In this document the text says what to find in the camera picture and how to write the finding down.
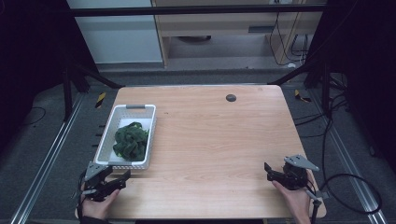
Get black curtain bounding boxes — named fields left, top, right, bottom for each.
left=306, top=0, right=396, bottom=175
left=0, top=0, right=101, bottom=157

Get light wooden shelf unit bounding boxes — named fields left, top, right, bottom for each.
left=150, top=0, right=327, bottom=68

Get person's right hand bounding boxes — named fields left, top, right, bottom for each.
left=272, top=180, right=313, bottom=224

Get white cabinet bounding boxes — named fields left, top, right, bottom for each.
left=65, top=0, right=163, bottom=65

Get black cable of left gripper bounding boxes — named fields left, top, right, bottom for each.
left=76, top=170, right=88, bottom=220

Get thin black floor cable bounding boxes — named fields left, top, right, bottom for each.
left=21, top=106, right=48, bottom=127

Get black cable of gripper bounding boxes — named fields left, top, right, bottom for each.
left=306, top=173, right=384, bottom=217
left=76, top=170, right=88, bottom=220

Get black hanging cables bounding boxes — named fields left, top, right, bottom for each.
left=268, top=11, right=312, bottom=67

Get yellow black striped tape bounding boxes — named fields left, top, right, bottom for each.
left=293, top=89, right=312, bottom=104
left=94, top=91, right=107, bottom=109

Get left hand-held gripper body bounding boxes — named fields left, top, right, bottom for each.
left=83, top=161, right=127, bottom=203

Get black horizontal bar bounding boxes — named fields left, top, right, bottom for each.
left=65, top=4, right=327, bottom=18

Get white plastic basket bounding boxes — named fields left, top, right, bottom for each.
left=92, top=104, right=158, bottom=171

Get black metal stand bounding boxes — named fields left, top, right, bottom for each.
left=268, top=59, right=332, bottom=117
left=60, top=60, right=125, bottom=123

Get black floor cables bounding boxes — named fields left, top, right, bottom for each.
left=292, top=73, right=351, bottom=190

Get aluminium floor rail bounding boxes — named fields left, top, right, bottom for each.
left=8, top=92, right=87, bottom=224
left=306, top=88, right=389, bottom=224

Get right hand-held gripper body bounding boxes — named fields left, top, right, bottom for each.
left=266, top=154, right=321, bottom=191

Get dark green towel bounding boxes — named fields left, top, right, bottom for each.
left=112, top=121, right=150, bottom=162

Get person's left hand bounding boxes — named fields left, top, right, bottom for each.
left=80, top=188, right=121, bottom=221

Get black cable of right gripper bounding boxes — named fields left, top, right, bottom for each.
left=306, top=173, right=384, bottom=217

